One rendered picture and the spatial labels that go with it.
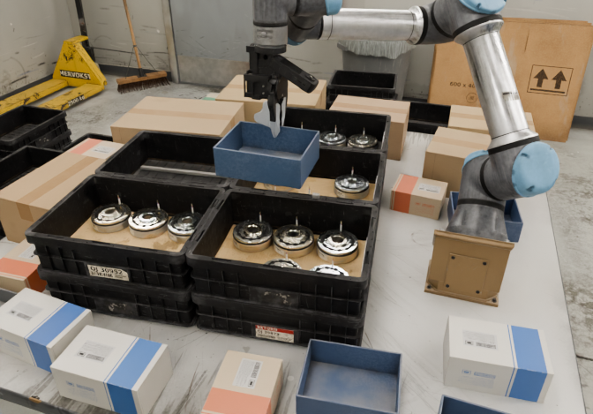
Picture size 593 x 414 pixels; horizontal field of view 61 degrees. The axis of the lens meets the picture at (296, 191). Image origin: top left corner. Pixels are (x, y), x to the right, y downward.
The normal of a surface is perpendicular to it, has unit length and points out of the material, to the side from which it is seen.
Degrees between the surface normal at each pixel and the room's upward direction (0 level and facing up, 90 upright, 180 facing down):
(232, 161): 91
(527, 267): 0
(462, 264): 90
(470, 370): 90
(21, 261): 0
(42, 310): 0
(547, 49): 80
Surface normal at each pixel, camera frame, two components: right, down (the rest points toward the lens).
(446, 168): -0.42, 0.47
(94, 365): 0.00, -0.86
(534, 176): 0.32, 0.00
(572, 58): -0.31, 0.33
